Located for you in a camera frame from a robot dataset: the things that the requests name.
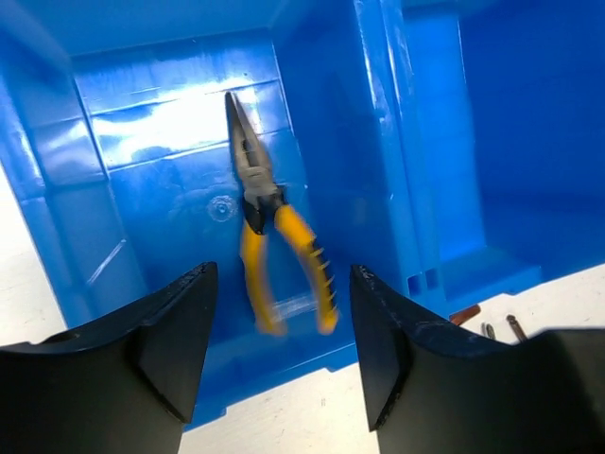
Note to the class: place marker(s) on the middle large hex key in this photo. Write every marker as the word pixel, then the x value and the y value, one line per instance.
pixel 516 328

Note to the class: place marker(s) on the blue three-compartment plastic bin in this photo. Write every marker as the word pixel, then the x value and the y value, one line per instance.
pixel 456 148

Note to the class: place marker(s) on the left dark hex key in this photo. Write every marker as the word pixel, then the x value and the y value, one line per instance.
pixel 465 315

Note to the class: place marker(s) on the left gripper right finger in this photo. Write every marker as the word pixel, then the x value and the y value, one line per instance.
pixel 431 386

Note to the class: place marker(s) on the yellow-handled needle-nose pliers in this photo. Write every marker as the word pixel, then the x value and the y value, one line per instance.
pixel 264 201

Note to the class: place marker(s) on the green orange-tipped screwdriver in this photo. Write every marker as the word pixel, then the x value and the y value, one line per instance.
pixel 487 331

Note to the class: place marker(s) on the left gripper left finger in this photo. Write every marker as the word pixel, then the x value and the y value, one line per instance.
pixel 124 383

